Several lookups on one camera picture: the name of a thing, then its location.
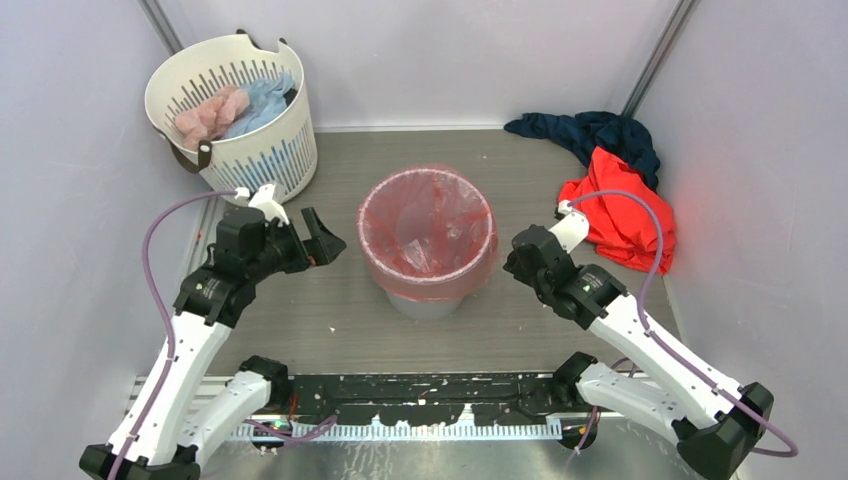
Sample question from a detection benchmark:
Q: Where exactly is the grey plastic trash bin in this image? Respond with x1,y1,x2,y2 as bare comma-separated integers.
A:
387,293,463,321

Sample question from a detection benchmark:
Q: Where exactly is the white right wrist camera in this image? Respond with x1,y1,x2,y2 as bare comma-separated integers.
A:
548,200,590,254

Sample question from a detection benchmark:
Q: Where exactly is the light blue plastic bag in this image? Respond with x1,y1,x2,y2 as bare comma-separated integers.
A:
223,72,298,139

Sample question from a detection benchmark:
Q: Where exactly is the pink plastic bag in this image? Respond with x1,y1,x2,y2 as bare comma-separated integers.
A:
175,85,250,151

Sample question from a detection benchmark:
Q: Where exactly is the navy blue cloth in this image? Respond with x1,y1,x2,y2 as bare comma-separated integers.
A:
503,111,661,191

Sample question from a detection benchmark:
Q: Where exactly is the left aluminium corner post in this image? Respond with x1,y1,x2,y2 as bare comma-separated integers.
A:
138,0,184,55

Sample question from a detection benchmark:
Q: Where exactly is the red plastic trash bag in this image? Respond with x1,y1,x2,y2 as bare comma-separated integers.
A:
356,165,499,302

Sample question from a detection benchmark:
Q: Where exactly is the aluminium frame rail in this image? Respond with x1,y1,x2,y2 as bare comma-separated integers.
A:
123,372,727,442

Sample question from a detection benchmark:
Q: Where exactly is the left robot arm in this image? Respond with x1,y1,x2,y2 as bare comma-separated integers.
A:
79,207,346,479

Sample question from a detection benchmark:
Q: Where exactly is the white slotted laundry basket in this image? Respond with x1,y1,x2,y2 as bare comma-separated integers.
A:
144,30,318,200

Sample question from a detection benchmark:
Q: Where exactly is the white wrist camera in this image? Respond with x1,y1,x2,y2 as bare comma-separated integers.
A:
248,183,290,225
548,200,590,254

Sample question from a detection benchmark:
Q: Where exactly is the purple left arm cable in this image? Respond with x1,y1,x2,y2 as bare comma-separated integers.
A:
105,189,340,480

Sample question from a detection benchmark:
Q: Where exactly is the right aluminium corner post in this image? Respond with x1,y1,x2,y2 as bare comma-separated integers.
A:
621,0,700,117

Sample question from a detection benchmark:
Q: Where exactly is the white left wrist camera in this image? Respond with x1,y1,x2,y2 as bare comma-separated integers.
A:
248,183,290,225

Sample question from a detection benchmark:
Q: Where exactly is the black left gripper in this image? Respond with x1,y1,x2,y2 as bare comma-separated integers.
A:
247,207,345,283

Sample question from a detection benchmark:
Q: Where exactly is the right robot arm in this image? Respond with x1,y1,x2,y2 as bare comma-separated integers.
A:
504,225,774,479

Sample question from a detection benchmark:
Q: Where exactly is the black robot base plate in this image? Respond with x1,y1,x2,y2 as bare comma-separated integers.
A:
258,372,592,427

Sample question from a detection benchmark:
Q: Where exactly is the red cloth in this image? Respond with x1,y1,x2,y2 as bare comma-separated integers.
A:
558,147,676,275

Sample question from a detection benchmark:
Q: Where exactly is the aluminium corner post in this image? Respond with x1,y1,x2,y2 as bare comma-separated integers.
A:
621,0,700,117
138,0,184,55

